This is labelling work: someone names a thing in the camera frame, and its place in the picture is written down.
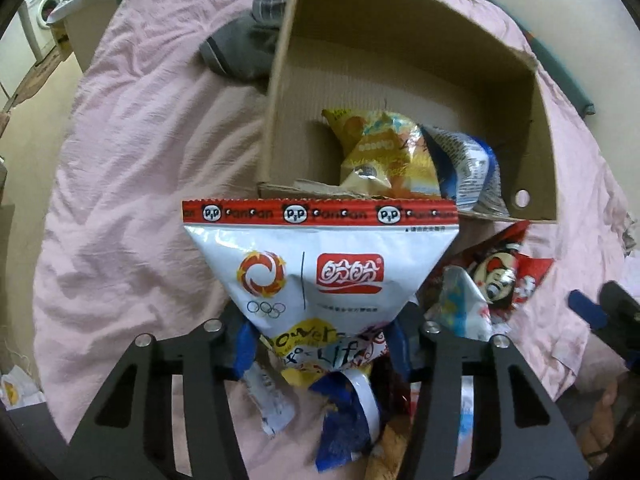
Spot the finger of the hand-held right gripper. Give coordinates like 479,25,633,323
567,289,608,332
600,280,640,376

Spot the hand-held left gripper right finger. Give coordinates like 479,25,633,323
387,304,591,480

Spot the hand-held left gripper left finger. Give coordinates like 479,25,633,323
67,305,261,480

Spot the blue snack bag white stripe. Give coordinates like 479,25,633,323
307,367,383,473

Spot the red cartoon snack bag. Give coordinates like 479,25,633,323
440,220,556,326

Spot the white snack bag red strip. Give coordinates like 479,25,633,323
181,199,460,391

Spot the brown cardboard box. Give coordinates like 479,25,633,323
256,0,558,223

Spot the small white snack packet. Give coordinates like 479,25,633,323
245,360,296,436

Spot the white pale blue snack packet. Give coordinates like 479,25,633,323
425,265,496,341

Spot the orange brown snack packet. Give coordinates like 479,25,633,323
365,410,416,480

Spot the light blue white snack bag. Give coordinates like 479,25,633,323
422,125,511,218

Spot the yellow snack bag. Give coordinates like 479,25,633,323
321,108,443,200

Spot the pink blanket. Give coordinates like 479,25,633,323
32,0,633,441

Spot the white plastic bag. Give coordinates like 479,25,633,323
0,365,46,408

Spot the grey striped cloth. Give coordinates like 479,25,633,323
199,0,291,91

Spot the white plastic basin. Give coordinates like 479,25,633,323
47,0,108,26

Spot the white washing machine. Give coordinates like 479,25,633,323
22,0,63,63

